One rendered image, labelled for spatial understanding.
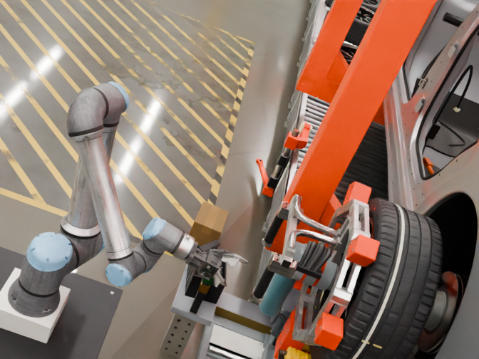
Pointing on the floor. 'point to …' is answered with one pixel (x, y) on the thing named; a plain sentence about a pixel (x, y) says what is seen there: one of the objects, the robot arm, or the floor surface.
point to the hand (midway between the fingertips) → (237, 273)
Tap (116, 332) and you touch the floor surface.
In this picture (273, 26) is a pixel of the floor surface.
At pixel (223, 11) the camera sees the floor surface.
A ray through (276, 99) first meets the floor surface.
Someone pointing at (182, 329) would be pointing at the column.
